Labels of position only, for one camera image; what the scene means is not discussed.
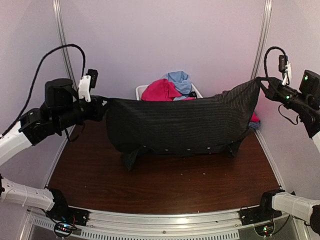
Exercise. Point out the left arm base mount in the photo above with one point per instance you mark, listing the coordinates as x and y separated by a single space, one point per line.
73 216

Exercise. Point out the front aluminium rail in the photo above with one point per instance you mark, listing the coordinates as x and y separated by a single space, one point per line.
217 225

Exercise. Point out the red t-shirt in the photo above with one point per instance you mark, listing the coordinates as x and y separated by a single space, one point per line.
255 119

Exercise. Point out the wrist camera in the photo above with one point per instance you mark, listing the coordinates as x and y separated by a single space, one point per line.
86 83
285 68

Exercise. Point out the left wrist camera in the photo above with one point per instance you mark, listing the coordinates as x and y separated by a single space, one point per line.
86 83

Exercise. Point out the pink garment in bin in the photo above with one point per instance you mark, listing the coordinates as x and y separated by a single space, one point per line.
163 90

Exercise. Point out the circuit board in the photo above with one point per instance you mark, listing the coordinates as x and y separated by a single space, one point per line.
63 230
265 229

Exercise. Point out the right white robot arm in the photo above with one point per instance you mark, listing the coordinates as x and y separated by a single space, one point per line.
306 103

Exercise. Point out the aluminium frame post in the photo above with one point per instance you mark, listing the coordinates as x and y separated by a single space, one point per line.
62 39
263 35

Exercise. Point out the left aluminium frame post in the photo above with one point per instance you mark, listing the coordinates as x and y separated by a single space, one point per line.
62 39

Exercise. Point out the right circuit board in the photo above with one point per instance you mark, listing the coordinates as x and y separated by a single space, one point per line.
265 229

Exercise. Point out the right aluminium frame post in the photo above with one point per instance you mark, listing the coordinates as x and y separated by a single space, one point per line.
263 35

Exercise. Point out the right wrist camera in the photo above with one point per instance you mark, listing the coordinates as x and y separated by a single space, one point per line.
285 68

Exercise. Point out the light blue shirt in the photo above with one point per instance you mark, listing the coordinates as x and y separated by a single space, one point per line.
181 82

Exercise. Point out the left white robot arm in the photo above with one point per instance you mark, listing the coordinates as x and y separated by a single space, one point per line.
63 107

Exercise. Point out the white plastic laundry bin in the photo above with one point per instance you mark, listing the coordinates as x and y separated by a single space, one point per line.
141 88

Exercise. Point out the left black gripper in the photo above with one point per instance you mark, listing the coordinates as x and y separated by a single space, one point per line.
99 113

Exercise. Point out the folded blue checkered shirt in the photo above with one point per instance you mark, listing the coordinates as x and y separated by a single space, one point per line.
254 125

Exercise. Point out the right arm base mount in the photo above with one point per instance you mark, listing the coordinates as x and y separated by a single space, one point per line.
257 214

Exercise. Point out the left circuit board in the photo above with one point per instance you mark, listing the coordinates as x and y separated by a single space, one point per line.
63 230

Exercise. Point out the black striped shirt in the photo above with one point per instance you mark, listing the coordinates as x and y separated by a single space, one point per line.
182 128

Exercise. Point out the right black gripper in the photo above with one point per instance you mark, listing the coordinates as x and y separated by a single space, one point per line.
272 92

